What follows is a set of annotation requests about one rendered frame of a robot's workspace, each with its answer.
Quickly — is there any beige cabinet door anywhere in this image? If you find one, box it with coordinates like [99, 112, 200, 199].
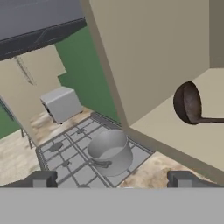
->
[0, 44, 67, 148]

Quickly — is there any grey gas hob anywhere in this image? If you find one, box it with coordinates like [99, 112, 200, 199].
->
[35, 111, 155, 188]

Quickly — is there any dark brown ladle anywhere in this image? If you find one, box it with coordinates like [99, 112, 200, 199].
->
[172, 80, 224, 126]

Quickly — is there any silver toaster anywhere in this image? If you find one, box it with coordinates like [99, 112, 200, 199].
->
[39, 86, 84, 125]

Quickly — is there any beige open wall cabinet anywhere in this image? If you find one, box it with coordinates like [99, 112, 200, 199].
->
[79, 0, 224, 185]

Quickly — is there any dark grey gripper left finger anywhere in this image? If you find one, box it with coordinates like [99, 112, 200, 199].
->
[3, 170, 59, 188]

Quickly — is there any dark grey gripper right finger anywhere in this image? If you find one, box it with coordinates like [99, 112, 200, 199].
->
[166, 170, 223, 188]

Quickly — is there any dark grey range hood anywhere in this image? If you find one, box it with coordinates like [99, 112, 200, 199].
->
[0, 0, 88, 61]

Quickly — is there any grey metal pot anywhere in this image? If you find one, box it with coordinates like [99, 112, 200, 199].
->
[87, 129, 134, 178]

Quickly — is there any grey cabinet door handle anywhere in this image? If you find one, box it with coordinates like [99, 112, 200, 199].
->
[15, 56, 37, 87]

